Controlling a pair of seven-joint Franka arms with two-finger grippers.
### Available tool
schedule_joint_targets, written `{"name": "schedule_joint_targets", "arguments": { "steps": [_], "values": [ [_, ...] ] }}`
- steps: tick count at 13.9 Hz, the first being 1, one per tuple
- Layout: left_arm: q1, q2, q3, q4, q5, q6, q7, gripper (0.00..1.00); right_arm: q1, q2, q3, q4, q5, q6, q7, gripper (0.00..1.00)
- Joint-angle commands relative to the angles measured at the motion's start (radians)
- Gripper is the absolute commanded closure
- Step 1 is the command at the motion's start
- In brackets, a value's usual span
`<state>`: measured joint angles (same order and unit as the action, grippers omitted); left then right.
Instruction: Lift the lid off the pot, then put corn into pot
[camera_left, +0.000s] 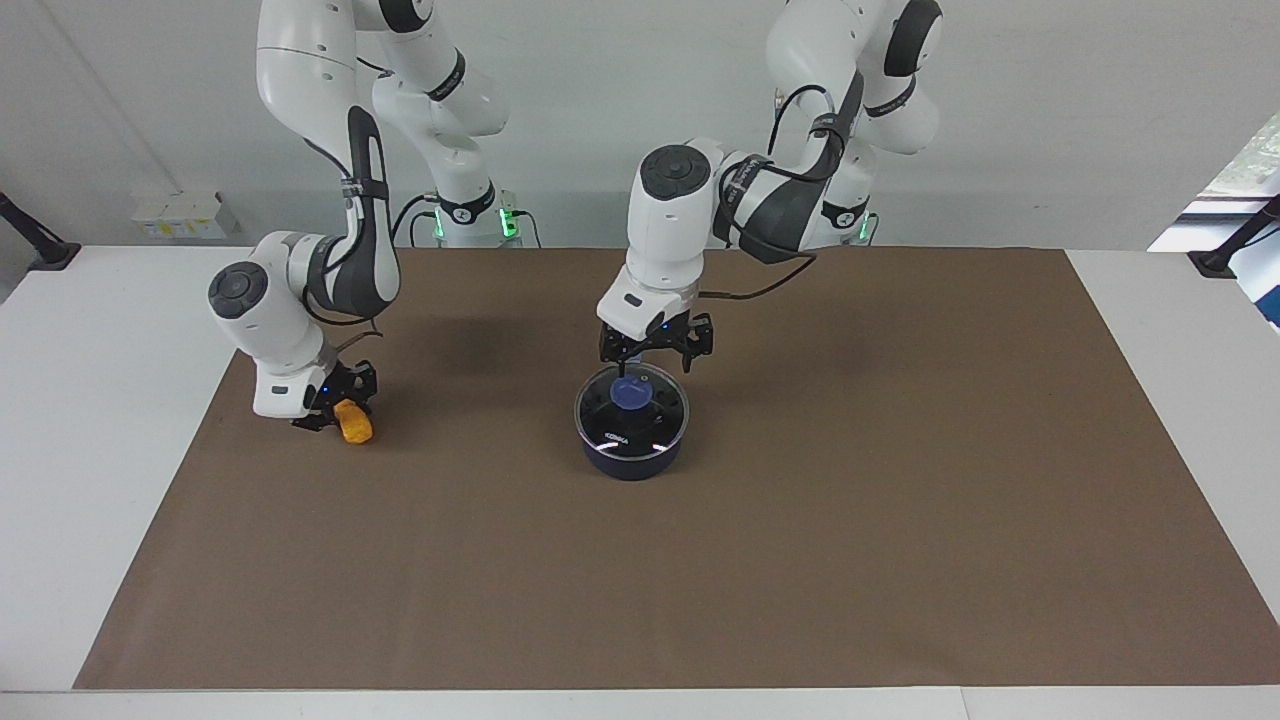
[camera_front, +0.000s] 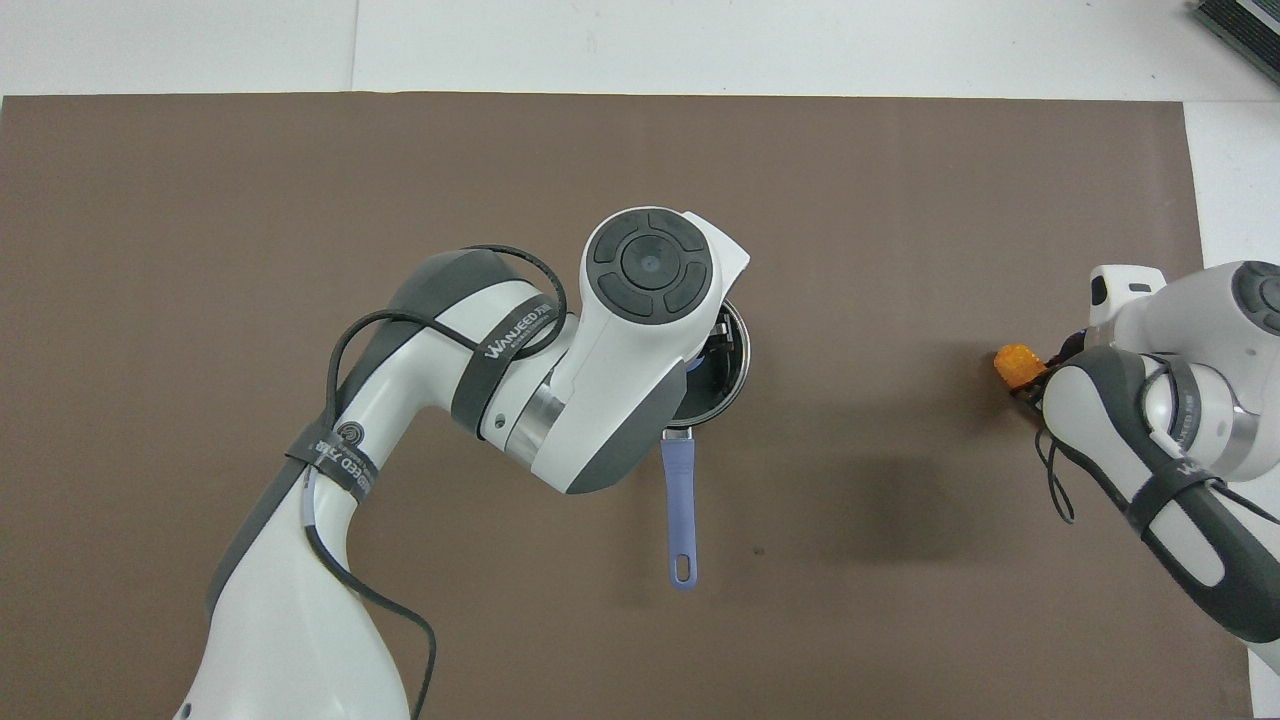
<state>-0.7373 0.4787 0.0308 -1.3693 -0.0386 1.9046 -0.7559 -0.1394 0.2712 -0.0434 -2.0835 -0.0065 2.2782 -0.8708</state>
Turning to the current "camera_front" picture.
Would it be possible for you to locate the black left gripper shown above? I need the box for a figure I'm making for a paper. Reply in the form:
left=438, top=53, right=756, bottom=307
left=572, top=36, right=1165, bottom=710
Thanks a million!
left=703, top=312, right=741, bottom=363

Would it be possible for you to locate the yellow corn cob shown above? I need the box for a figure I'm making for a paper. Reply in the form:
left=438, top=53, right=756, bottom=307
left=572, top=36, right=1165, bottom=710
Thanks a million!
left=995, top=343, right=1047, bottom=392

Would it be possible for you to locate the dark ribbed box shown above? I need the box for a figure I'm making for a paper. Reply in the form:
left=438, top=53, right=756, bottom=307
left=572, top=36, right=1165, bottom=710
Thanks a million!
left=1188, top=0, right=1280, bottom=63

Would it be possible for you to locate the brown table mat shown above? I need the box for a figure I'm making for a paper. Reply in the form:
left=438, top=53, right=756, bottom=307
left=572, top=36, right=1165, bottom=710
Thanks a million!
left=0, top=93, right=1257, bottom=720

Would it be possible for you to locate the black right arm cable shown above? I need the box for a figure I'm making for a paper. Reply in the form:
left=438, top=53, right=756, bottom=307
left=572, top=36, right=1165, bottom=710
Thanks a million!
left=1035, top=345, right=1280, bottom=528

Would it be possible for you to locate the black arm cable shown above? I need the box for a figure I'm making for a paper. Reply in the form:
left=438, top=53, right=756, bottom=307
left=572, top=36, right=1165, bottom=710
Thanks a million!
left=1035, top=345, right=1280, bottom=528
left=300, top=243, right=571, bottom=720

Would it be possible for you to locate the dark blue pot with handle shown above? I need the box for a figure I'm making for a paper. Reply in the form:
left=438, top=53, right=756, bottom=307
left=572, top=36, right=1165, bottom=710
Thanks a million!
left=660, top=298, right=752, bottom=592

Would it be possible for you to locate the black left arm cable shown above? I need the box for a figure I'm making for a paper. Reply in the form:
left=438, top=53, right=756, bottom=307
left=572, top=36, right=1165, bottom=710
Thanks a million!
left=300, top=243, right=571, bottom=720

